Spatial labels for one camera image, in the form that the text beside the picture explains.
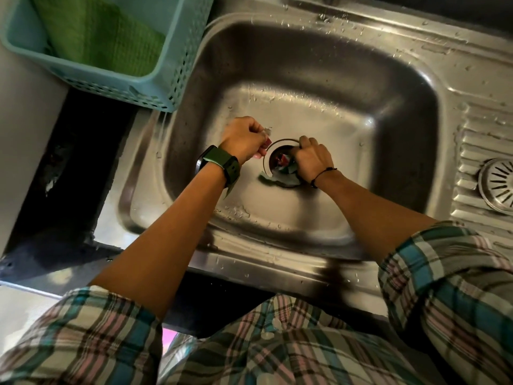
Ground metal sink strainer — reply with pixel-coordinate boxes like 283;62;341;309
477;157;513;216

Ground plaid shirt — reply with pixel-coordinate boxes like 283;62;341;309
0;220;513;385

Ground person's right forearm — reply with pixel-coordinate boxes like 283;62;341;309
316;170;440;265

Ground person's left hand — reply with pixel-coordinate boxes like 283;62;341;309
218;115;273;165

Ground stainless steel sink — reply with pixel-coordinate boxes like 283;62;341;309
94;0;513;317

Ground green strap smartwatch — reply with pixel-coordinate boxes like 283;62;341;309
195;144;242;197

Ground green cleaning cloth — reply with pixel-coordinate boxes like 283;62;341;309
30;0;166;78

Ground black bead bracelet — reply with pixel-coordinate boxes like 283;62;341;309
310;167;338;190

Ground person's left forearm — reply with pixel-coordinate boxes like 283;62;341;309
90;164;227;321

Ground teal plastic basket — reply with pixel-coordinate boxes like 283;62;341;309
0;0;215;113

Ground metal sink drain flange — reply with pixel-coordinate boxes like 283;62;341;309
262;138;309;188

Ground person's right hand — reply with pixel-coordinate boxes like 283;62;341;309
289;135;336;185

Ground torn plastic wrapper scraps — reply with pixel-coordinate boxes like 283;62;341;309
258;128;305;187

